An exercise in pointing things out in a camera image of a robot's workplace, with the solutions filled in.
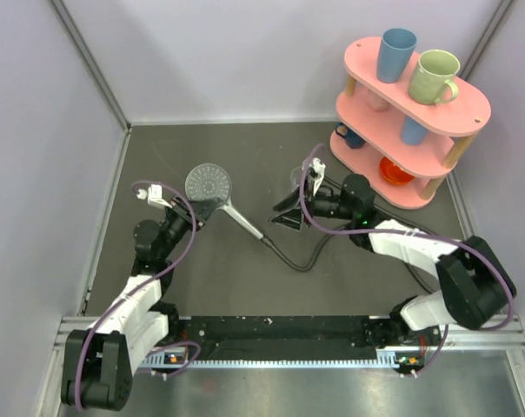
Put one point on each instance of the dark blue mug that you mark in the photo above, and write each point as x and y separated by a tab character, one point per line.
350	137

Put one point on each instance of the orange bowl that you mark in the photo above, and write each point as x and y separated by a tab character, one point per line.
393	174

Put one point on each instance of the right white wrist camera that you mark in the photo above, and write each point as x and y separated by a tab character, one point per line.
314	169

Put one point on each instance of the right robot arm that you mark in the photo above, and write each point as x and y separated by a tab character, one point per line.
473	284

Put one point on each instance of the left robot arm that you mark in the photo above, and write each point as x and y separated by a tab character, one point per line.
132	295

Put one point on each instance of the green mug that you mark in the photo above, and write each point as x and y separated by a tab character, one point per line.
433	79

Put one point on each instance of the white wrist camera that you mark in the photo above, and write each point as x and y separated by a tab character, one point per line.
153	195
314	169

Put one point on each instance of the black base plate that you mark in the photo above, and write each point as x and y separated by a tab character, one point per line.
279	338

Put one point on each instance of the aluminium rail frame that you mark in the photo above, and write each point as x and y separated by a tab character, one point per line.
166	342

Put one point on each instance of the grey shower head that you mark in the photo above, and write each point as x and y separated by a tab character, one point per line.
209	181

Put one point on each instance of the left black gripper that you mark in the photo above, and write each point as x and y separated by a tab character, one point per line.
202	209

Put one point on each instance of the clear plastic cup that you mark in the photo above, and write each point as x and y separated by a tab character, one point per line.
296	179

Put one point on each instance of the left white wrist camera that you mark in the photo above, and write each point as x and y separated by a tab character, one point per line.
153	195

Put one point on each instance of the blue tumbler on top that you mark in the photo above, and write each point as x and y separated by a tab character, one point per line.
396	49

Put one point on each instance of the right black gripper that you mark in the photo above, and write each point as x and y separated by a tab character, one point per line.
292	219

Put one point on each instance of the pink cup middle shelf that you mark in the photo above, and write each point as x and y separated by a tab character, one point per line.
376	103

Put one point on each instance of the blue cup middle shelf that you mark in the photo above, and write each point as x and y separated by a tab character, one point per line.
412	133

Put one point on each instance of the pink three-tier shelf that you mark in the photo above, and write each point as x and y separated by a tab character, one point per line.
404	148

